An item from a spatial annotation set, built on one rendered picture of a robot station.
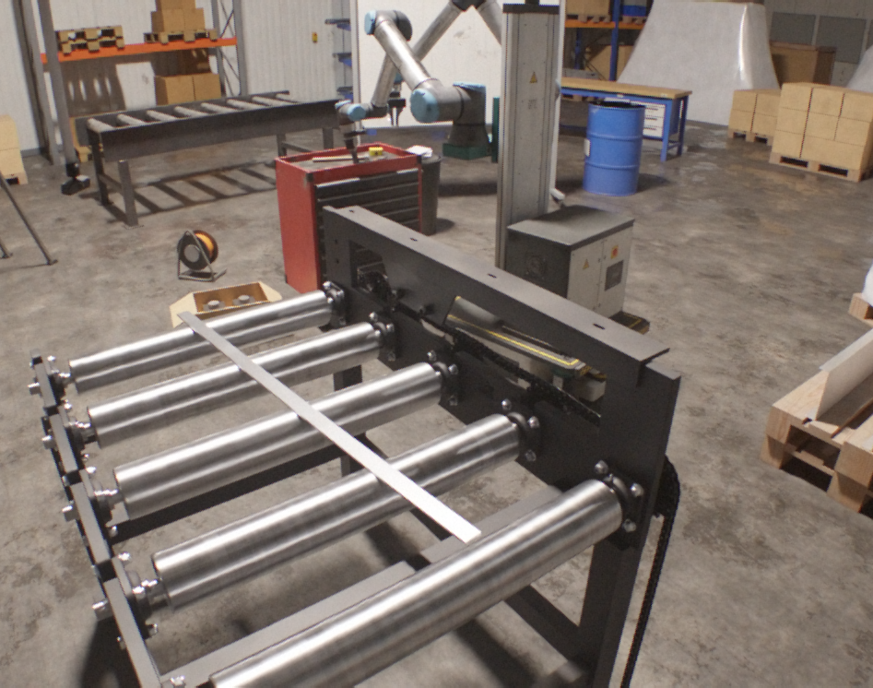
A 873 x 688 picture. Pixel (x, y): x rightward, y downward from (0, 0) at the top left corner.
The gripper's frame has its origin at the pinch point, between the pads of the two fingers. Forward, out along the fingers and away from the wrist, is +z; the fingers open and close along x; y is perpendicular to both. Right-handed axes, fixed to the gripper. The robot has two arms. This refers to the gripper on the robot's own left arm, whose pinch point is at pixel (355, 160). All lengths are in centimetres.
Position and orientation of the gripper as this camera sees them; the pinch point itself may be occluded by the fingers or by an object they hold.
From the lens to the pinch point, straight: 392.6
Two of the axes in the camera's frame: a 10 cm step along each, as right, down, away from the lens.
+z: 1.7, 8.6, 4.8
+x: -0.6, 5.0, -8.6
